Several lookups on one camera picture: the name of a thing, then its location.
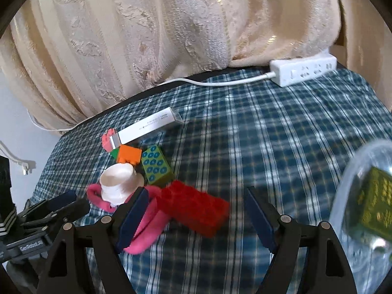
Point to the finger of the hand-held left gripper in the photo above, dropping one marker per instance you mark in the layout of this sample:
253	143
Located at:
62	198
73	210

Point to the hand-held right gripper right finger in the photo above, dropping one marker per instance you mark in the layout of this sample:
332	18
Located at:
260	220

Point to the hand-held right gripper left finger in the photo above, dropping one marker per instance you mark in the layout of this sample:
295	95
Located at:
134	217

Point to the white cup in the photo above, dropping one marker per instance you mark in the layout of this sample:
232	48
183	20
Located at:
118	183

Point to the green block with blue circles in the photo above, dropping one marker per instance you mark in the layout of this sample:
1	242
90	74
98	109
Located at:
154	165

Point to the red toy brick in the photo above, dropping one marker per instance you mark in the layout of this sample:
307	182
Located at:
193	208

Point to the orange toy brick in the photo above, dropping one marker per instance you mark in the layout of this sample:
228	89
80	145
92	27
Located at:
128	153

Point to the clear plastic container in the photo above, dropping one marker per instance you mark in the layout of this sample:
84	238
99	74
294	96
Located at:
346	196

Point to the green toy brick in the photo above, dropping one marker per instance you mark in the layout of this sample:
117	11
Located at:
115	153

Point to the pink toy brick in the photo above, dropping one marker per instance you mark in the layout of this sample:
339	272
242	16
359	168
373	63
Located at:
107	141

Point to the white medicine box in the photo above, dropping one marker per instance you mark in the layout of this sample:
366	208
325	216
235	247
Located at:
147	125

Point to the blue plaid cloth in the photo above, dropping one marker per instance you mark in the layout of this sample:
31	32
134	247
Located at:
245	128

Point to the dark green box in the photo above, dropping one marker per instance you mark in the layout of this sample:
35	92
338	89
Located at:
376	202

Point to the white power strip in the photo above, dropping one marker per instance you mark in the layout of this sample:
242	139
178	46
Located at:
303	70

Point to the cream patterned curtain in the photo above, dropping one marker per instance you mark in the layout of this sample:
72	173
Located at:
153	36

